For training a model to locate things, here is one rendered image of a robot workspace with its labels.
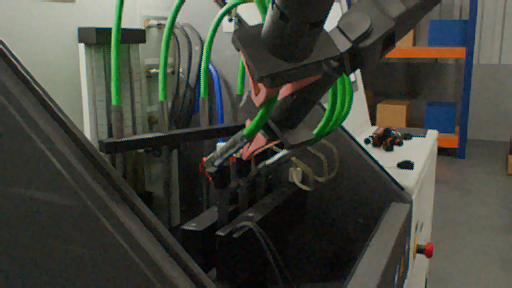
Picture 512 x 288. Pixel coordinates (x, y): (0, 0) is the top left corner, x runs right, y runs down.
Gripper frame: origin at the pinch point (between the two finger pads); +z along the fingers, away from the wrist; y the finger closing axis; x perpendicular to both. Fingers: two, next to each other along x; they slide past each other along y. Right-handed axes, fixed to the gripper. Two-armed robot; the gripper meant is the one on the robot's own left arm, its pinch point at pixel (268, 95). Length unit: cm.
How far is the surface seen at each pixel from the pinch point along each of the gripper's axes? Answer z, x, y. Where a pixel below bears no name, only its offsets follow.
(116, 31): 15.8, -29.3, 8.5
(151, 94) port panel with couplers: 41, -33, 0
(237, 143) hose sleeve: 6.1, 1.8, 3.8
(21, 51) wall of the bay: 16.5, -29.9, 23.1
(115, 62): 19.8, -26.5, 9.8
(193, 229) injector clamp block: 26.8, 3.0, 8.1
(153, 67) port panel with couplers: 38, -38, -2
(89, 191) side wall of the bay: -3.8, 6.6, 23.2
